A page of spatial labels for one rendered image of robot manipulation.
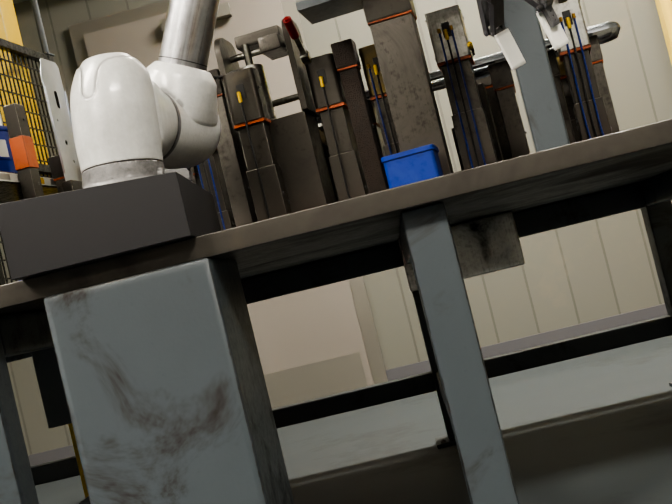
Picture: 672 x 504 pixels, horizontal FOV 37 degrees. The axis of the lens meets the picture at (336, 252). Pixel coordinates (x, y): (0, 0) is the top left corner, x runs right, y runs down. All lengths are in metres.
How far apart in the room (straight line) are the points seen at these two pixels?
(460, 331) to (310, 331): 3.22
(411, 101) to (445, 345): 0.61
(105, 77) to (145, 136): 0.13
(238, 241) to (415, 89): 0.60
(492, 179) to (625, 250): 3.40
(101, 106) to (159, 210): 0.26
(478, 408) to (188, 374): 0.50
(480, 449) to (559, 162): 0.51
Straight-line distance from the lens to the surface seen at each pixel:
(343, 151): 2.31
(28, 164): 2.64
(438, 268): 1.77
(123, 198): 1.75
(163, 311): 1.76
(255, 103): 2.27
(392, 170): 2.03
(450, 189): 1.74
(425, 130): 2.15
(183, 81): 2.06
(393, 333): 5.00
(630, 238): 5.12
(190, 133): 2.05
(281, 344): 4.99
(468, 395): 1.78
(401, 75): 2.17
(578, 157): 1.77
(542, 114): 2.13
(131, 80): 1.92
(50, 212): 1.79
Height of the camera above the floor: 0.55
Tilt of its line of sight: 2 degrees up
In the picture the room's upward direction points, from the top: 14 degrees counter-clockwise
